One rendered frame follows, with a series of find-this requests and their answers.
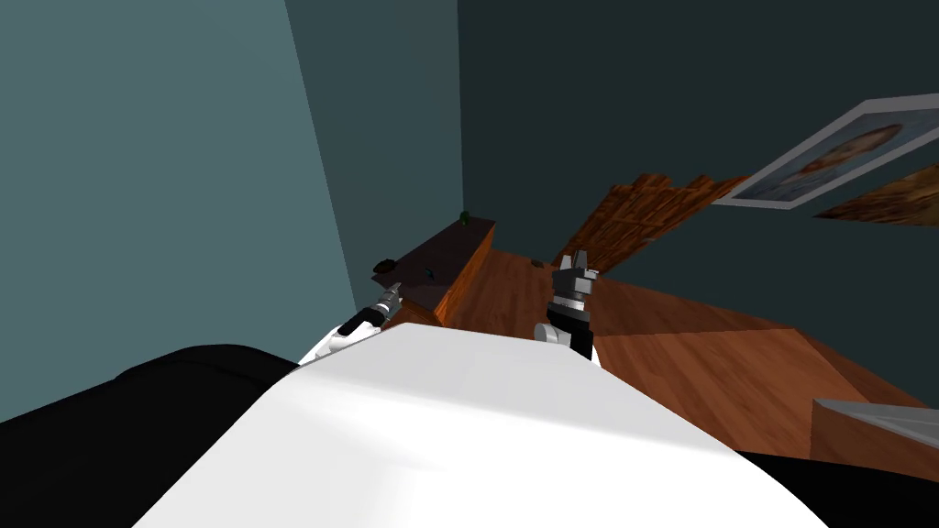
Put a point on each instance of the brown wooden dresser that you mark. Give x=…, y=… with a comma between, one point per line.
x=447, y=271

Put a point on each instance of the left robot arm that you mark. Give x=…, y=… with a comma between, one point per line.
x=110, y=440

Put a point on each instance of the brown wooden door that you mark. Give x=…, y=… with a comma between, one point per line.
x=631, y=216

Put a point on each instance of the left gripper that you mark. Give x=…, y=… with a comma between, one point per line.
x=388, y=299

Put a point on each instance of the brown unframed picture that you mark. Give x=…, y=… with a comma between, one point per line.
x=891, y=202

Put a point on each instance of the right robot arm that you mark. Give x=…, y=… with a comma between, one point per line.
x=572, y=330

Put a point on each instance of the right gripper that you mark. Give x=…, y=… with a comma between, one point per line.
x=574, y=282

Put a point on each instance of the white framed portrait picture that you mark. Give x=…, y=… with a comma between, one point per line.
x=836, y=154

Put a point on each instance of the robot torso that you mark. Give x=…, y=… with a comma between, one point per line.
x=455, y=440

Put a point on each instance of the wooden cabinet with grey top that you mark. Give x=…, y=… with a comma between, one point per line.
x=866, y=444

